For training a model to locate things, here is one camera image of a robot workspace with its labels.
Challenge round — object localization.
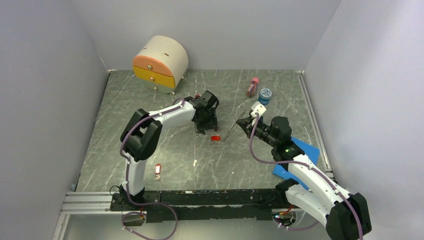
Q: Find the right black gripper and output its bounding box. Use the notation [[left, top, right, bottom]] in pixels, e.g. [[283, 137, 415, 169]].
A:
[[236, 115, 278, 148]]

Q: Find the key with red tag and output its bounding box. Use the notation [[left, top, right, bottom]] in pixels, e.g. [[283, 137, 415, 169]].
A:
[[210, 135, 222, 142]]

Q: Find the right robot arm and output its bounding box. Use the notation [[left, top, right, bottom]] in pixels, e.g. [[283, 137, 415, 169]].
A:
[[236, 115, 372, 240]]

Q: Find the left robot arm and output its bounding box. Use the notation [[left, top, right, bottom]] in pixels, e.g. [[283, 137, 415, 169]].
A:
[[119, 90, 219, 210]]

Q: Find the pink capped brown vial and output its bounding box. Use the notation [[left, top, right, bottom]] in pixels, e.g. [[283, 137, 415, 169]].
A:
[[246, 77, 259, 98]]

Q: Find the blue round tin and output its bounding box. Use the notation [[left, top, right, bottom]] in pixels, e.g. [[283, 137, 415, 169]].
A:
[[258, 88, 272, 106]]

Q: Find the key with red label fob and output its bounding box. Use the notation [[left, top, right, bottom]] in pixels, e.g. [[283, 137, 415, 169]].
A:
[[154, 163, 162, 182]]

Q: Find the blue foam sheet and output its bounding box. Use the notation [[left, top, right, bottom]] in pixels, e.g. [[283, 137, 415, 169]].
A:
[[272, 137, 321, 191]]

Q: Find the round beige drawer box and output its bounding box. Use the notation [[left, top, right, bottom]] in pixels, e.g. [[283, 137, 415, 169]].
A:
[[132, 35, 189, 95]]

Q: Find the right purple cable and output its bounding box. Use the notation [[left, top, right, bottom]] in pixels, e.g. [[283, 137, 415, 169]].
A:
[[249, 112, 365, 240]]

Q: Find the purple cable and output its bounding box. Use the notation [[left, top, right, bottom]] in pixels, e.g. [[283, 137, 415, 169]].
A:
[[119, 97, 179, 240], [249, 112, 365, 240]]

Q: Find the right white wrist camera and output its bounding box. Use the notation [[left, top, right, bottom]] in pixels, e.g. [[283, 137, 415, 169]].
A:
[[250, 101, 267, 118]]

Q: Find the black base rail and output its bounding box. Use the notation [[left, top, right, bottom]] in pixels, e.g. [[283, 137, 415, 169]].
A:
[[109, 188, 294, 223]]

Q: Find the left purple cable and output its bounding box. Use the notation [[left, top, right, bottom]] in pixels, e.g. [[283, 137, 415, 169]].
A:
[[119, 97, 179, 240]]

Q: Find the aluminium frame rail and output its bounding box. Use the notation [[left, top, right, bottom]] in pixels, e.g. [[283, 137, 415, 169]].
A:
[[61, 188, 291, 214]]

